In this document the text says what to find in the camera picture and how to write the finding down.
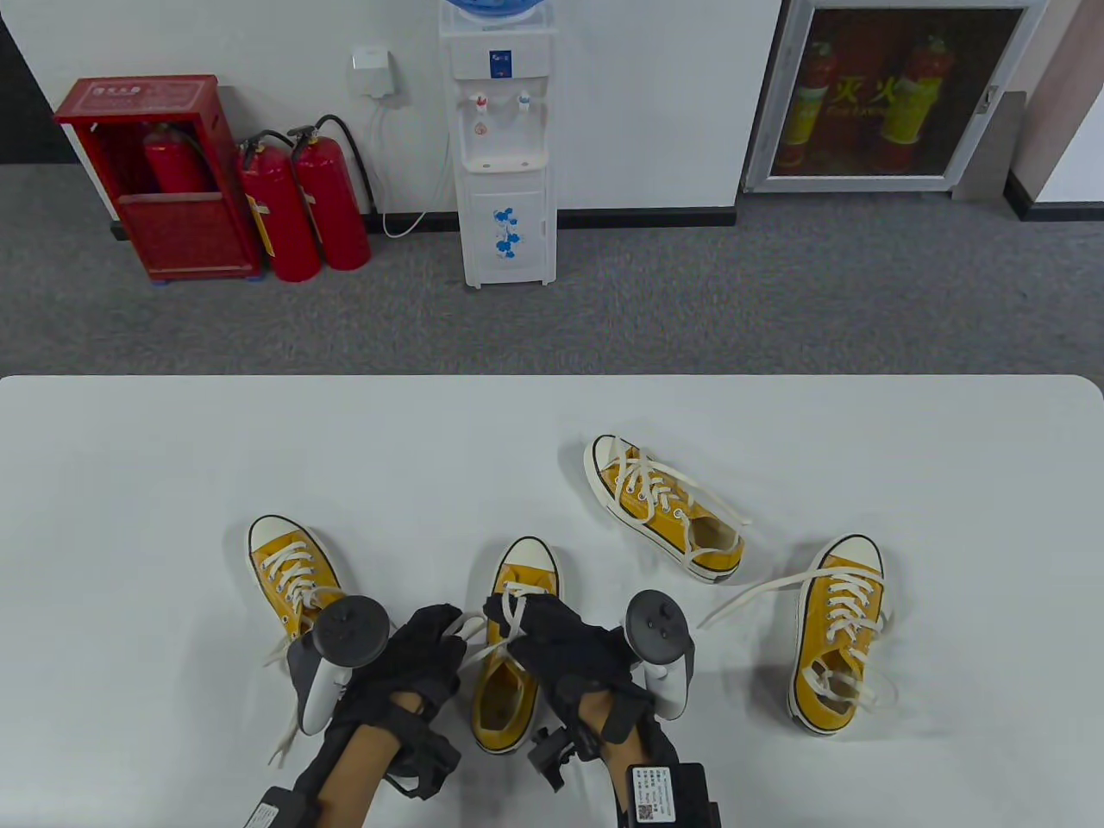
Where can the person's right hand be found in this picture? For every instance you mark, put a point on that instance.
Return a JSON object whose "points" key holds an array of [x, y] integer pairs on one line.
{"points": [[569, 655]]}

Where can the person's left hand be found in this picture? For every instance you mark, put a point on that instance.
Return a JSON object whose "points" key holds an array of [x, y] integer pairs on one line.
{"points": [[423, 655]]}

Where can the person's left forearm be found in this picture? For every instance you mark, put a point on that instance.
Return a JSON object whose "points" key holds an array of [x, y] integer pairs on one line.
{"points": [[362, 768]]}

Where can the person's right forearm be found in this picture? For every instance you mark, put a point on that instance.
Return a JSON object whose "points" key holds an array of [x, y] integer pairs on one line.
{"points": [[608, 746]]}

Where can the grey tracking controller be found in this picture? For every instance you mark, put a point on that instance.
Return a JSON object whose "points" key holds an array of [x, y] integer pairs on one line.
{"points": [[657, 625], [349, 630]]}

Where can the black labelled box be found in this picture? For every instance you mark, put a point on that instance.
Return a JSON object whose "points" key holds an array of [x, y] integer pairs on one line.
{"points": [[280, 811], [668, 798]]}

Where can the white water dispenser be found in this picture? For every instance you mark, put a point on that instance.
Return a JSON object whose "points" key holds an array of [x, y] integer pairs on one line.
{"points": [[504, 216]]}

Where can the red fire extinguisher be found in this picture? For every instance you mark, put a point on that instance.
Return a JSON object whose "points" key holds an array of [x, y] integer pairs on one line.
{"points": [[172, 168], [280, 216], [332, 207]]}

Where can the red fire extinguisher cabinet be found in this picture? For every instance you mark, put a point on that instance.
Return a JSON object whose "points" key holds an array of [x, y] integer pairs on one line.
{"points": [[190, 233]]}

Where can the glass door fire cabinet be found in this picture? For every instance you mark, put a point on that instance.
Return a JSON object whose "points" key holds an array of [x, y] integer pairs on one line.
{"points": [[906, 103]]}

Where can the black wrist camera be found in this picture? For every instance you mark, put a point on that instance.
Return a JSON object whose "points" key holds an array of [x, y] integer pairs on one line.
{"points": [[552, 759], [431, 768]]}

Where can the white wall box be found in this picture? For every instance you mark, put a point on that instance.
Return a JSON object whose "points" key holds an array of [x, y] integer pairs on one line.
{"points": [[375, 73]]}

